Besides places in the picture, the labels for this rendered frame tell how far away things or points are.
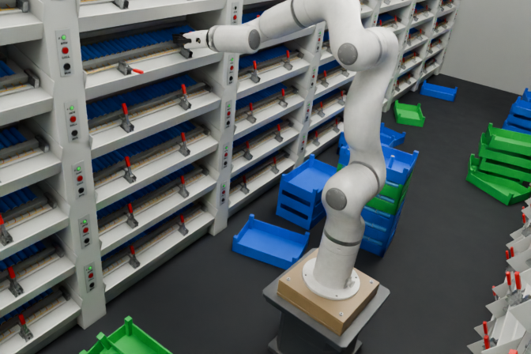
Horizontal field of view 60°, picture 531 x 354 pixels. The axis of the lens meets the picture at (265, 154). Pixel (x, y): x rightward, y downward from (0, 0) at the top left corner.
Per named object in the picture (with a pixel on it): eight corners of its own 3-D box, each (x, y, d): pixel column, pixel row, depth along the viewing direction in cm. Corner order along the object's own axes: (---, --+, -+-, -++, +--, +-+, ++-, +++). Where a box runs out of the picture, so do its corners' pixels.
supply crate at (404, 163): (414, 166, 210) (419, 151, 207) (404, 185, 194) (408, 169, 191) (352, 146, 222) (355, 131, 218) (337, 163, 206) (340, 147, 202)
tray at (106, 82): (220, 60, 175) (228, 39, 170) (82, 101, 130) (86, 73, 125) (184, 33, 181) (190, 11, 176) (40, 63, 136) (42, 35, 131)
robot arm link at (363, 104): (328, 203, 135) (354, 184, 147) (365, 216, 128) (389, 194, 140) (340, 28, 116) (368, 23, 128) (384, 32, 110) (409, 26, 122)
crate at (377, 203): (405, 195, 218) (410, 181, 214) (394, 216, 202) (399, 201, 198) (346, 175, 230) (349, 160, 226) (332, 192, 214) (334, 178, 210)
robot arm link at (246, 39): (229, 22, 150) (211, 28, 143) (262, 22, 142) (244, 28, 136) (233, 47, 153) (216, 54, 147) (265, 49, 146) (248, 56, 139)
